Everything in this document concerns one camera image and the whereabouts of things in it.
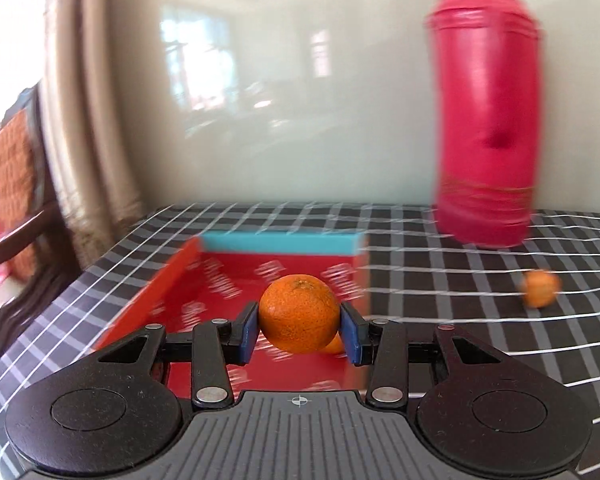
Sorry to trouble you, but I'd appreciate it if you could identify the small orange tangerine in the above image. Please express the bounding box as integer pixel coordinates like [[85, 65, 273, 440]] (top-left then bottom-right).
[[322, 334, 344, 354]]

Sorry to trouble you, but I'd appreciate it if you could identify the large orange tangerine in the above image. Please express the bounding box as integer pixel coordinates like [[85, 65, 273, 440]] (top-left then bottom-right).
[[258, 274, 340, 354]]

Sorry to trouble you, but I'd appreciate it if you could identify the colourful cardboard box tray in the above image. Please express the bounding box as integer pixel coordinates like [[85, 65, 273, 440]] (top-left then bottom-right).
[[95, 231, 370, 393]]

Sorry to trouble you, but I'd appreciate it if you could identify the far orange tangerine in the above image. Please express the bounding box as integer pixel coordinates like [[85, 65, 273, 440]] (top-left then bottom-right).
[[520, 269, 562, 309]]

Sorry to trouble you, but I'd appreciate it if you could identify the black white checkered tablecloth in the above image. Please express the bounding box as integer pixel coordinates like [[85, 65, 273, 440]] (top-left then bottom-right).
[[0, 203, 600, 479]]

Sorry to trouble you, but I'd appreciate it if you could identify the beige lace curtain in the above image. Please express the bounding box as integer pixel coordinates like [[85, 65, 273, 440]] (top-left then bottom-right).
[[40, 0, 144, 266]]

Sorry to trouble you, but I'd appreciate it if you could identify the dark wooden sofa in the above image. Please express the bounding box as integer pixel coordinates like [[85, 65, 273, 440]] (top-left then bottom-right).
[[0, 86, 81, 359]]

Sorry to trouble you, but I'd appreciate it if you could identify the red thermos flask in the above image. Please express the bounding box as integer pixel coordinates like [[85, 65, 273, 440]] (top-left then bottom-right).
[[427, 0, 542, 248]]

